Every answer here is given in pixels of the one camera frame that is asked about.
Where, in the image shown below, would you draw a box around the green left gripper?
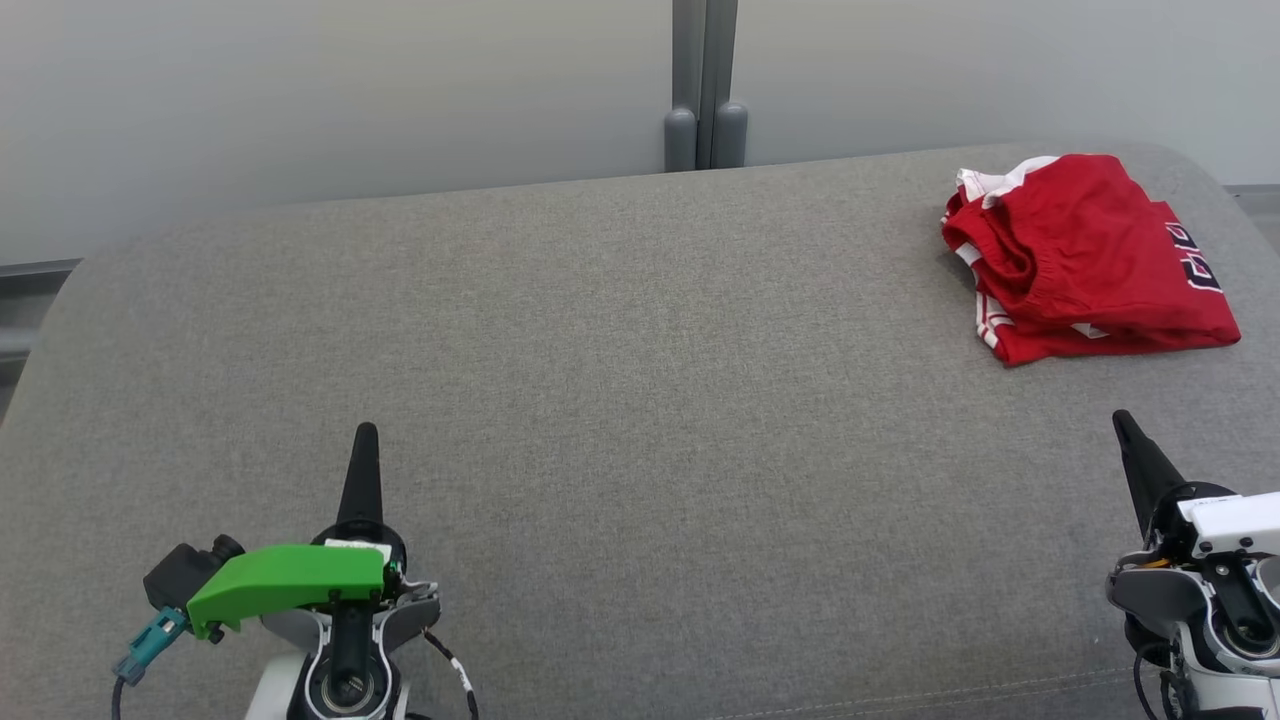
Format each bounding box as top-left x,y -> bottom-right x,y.
186,422 -> 409,643

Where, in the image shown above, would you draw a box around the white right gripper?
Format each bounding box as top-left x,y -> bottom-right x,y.
1112,409 -> 1280,562

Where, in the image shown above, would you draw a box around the red jersey shirt number 23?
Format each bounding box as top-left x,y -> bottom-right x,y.
975,200 -> 1243,367

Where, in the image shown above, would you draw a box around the red shorts with white stripes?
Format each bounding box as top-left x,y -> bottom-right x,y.
941,154 -> 1173,336

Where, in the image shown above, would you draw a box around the grey fabric sofa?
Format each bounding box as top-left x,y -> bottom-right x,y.
0,140 -> 1280,720

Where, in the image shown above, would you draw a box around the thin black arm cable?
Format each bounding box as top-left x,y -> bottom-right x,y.
420,628 -> 481,720

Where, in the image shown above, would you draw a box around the grey partition post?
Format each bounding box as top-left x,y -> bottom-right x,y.
664,0 -> 750,173

